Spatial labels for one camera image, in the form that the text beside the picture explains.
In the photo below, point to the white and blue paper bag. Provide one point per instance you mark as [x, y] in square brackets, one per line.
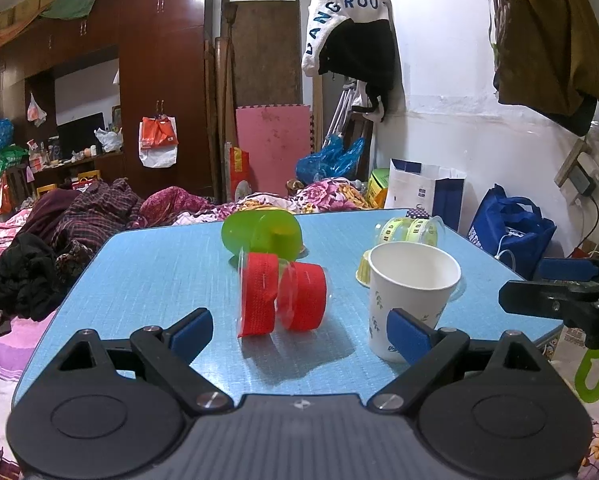
[424, 190]

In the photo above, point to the black clothes pile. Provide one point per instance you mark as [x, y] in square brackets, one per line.
[24, 275]

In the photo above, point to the clear cup with yellow-green label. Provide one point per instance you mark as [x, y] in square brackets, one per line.
[427, 230]
[394, 230]

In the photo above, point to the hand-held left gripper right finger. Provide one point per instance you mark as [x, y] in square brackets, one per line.
[408, 336]

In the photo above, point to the olive hanging clothes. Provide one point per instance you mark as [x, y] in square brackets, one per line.
[544, 40]

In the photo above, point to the white paper cup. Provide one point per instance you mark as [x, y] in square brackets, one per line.
[409, 285]

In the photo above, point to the orange and white plastic bag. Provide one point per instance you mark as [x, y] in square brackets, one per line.
[158, 142]

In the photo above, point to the green box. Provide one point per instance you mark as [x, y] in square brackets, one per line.
[378, 187]

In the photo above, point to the green plastic cup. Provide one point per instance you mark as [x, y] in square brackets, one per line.
[262, 232]

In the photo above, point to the dark wooden wardrobe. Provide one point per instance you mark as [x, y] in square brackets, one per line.
[164, 60]

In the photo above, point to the black garment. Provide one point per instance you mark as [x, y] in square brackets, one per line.
[364, 60]

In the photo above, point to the metal crutch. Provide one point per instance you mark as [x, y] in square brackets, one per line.
[342, 105]

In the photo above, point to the green shopping bag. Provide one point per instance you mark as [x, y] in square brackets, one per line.
[11, 157]

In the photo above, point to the black monitor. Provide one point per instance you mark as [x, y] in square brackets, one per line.
[80, 132]

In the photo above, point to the green and white bag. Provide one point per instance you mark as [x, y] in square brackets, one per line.
[587, 365]

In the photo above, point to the plaid garment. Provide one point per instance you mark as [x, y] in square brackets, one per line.
[99, 215]

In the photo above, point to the pink foam mat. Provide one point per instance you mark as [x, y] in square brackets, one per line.
[273, 147]

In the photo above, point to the small yellow cup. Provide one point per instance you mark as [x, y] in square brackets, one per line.
[363, 269]

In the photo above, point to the pink and white hanging bag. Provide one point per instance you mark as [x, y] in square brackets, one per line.
[35, 110]

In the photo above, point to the white hooded jacket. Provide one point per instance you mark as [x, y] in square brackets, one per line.
[329, 15]

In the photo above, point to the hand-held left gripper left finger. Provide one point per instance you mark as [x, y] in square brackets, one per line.
[193, 331]

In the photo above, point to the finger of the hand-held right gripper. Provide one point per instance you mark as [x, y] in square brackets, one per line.
[544, 297]
[567, 269]

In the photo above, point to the red and yellow gift bag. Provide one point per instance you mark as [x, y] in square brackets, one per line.
[238, 175]

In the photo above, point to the black power adapter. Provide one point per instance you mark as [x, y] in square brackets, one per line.
[582, 180]

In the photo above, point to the wooden board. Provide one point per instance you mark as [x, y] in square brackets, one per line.
[264, 55]

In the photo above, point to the blue tote bag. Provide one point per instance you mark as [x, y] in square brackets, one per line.
[509, 232]

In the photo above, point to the clear cup with red sleeve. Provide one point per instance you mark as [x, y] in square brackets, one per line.
[257, 295]
[303, 296]

